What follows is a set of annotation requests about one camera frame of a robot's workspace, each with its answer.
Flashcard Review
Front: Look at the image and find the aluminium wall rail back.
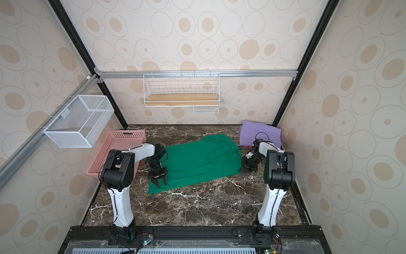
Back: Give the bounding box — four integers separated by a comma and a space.
97, 69, 298, 79

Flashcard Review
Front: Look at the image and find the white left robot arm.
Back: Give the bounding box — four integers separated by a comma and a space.
99, 143, 168, 240

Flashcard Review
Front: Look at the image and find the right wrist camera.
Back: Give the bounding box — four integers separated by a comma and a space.
252, 139, 263, 153

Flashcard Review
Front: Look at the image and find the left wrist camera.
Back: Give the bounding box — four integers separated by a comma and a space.
154, 144, 168, 161

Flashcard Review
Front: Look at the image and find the aluminium wall rail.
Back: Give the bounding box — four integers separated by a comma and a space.
1, 74, 97, 189
97, 69, 298, 79

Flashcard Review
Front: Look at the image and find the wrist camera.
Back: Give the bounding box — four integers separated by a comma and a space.
252, 139, 263, 153
154, 144, 168, 161

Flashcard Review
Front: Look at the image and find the folded purple t-shirt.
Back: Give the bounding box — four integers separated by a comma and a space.
240, 121, 282, 148

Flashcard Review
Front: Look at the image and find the pink plastic basket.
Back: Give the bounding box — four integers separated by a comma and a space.
87, 129, 147, 179

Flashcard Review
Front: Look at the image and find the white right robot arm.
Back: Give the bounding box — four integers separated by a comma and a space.
149, 134, 295, 233

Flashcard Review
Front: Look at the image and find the aluminium wall rail left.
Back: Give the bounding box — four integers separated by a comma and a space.
1, 74, 97, 189

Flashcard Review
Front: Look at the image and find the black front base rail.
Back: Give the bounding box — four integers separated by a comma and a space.
59, 225, 331, 254

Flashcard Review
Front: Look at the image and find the green t-shirt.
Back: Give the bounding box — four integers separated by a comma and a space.
148, 134, 242, 194

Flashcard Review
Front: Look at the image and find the white mesh wall basket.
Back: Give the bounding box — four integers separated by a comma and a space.
43, 95, 114, 148

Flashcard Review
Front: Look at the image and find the white wire wall shelf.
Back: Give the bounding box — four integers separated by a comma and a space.
143, 76, 221, 113

